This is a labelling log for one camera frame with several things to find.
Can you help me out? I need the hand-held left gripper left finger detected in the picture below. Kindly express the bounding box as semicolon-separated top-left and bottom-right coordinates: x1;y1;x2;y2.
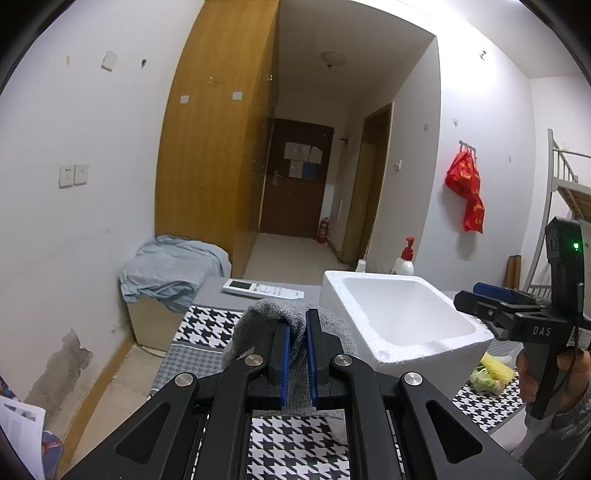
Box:
60;320;291;480

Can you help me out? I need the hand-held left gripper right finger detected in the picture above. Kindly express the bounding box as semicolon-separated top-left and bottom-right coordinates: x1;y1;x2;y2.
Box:
305;308;536;480

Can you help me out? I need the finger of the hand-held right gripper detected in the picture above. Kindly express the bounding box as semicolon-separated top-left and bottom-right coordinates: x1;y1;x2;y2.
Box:
453;291;520;341
472;282;546;309

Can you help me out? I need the grey sock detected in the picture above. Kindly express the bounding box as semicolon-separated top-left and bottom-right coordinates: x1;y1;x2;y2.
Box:
222;298;358;409

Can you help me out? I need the green yellow snack bag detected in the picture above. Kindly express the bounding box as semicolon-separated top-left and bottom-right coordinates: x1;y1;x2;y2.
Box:
468;353;515;395

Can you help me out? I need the white foam box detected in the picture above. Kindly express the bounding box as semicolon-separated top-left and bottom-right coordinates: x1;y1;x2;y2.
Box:
320;270;496;377

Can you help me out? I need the person's right forearm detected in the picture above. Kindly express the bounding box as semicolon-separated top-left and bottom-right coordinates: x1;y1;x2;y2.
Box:
519;390;591;480

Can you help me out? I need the person's right hand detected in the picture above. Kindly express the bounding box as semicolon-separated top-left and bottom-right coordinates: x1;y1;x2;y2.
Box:
515;346;591;411

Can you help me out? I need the white remote control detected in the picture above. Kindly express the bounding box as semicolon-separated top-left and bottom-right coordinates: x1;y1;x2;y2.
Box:
222;279;305;300

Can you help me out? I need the houndstooth tablecloth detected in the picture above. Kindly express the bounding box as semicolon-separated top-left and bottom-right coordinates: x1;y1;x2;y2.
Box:
150;302;527;480

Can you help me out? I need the white lotion pump bottle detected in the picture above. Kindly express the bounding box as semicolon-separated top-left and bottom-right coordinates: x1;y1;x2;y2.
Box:
392;237;416;278

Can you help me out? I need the white metal bunk bed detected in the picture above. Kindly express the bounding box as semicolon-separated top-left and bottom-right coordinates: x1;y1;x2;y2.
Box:
526;129;591;301

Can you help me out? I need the red plastic bag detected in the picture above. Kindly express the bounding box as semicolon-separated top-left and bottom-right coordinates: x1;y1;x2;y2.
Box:
445;150;485;234

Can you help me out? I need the beige cabinet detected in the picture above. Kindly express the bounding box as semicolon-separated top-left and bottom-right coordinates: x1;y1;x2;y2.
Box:
127;295;195;352

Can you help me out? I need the light blue cloth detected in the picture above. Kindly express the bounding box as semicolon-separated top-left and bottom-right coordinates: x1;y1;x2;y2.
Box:
119;234;232;315

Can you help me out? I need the wooden side door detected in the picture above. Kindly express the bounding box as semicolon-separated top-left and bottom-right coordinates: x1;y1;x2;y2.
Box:
342;102;394;264

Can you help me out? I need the dark brown door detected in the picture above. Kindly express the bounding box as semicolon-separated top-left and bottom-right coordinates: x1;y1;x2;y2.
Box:
259;117;335;239

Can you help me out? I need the wooden wardrobe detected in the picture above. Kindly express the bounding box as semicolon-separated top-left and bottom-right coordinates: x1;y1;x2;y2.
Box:
154;0;280;278

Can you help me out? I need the white paper sheet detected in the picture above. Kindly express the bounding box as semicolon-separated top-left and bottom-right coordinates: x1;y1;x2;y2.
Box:
0;397;47;480

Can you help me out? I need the black cable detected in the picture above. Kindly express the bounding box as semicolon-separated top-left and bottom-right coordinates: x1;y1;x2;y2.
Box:
556;281;583;393

